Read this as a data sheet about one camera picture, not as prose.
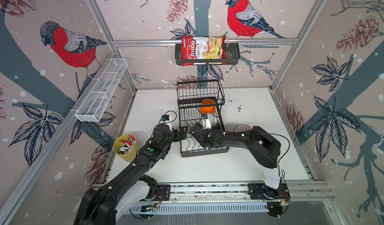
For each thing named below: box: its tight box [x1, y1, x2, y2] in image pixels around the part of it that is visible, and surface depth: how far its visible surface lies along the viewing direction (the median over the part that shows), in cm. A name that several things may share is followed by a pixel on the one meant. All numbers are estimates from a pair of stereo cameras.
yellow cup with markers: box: [113, 133, 138, 162], surface depth 80 cm
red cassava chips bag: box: [181, 35, 228, 66], surface depth 90 cm
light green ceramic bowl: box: [207, 112, 217, 127], surface depth 94 cm
